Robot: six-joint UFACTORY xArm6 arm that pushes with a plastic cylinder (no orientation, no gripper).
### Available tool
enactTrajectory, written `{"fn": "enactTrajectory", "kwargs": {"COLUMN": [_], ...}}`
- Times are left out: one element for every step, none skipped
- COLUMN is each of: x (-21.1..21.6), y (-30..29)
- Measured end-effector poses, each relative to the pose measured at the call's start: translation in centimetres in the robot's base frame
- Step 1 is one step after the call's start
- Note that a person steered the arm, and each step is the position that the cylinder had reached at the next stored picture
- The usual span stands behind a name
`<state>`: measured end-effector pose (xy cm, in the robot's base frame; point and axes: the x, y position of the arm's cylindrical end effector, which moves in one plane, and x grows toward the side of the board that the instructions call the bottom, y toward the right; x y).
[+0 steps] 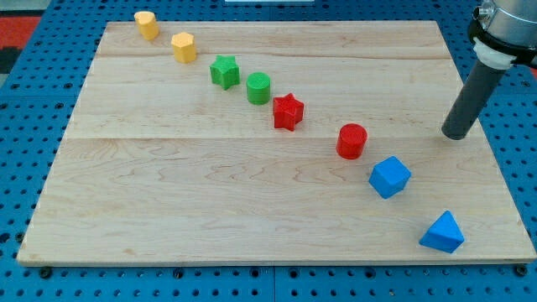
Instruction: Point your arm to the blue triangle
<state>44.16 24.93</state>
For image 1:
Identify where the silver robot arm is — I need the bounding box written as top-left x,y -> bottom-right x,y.
468,0 -> 536,70

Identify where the blue triangle block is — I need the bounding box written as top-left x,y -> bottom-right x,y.
419,211 -> 465,253

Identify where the light wooden board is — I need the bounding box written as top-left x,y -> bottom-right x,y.
17,21 -> 536,267

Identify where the red star block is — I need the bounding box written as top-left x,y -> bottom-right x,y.
273,93 -> 305,132

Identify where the green cylinder block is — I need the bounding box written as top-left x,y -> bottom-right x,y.
247,72 -> 271,105

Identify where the red cylinder block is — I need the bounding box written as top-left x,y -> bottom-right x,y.
336,123 -> 368,159

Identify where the green star block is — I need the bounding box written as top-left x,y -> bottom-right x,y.
210,55 -> 240,91

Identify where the blue cube block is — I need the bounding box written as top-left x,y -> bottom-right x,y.
368,156 -> 412,199

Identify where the yellow hexagon block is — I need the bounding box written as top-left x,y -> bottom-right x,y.
170,32 -> 197,64

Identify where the yellow heart block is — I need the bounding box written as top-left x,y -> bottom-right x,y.
134,11 -> 159,40

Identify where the grey cylindrical pointer rod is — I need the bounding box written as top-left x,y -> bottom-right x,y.
441,38 -> 515,140

